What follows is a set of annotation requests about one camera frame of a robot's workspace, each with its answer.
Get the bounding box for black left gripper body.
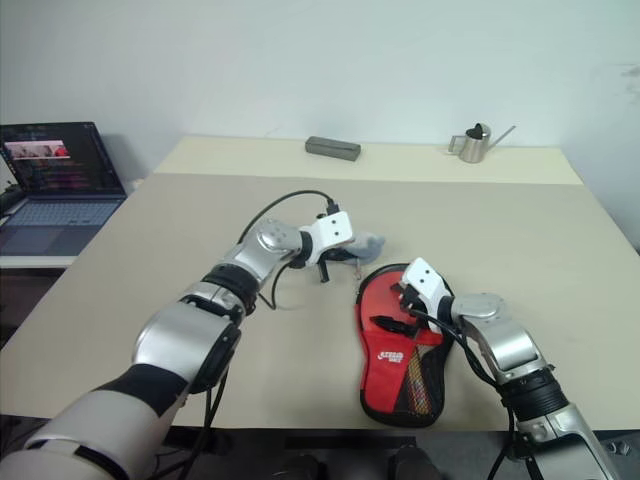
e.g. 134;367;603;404
319;243;362;267

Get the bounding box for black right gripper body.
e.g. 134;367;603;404
398;283;433;332

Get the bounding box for red table tennis paddle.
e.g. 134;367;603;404
362;272;417;335

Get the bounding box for black red paddle case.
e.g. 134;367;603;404
355;262;456;429

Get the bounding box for grey crumpled cloth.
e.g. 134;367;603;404
343;231;387;265

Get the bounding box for grey oblong pouch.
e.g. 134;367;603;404
304;135;363;163

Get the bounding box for small metal watering can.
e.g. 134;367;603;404
447;122;517;165

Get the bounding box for open laptop computer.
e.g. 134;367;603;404
0;121;129;257

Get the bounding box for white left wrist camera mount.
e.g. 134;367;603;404
305;211;354;265

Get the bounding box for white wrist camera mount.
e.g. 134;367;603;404
305;211;354;265
401;257;454;320

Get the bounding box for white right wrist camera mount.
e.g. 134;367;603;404
401;257;454;320

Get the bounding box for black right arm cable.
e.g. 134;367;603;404
409;308;534;480

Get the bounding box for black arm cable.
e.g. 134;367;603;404
409;308;534;480
238;189;342;312

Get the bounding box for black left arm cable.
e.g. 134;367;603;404
238;189;342;312

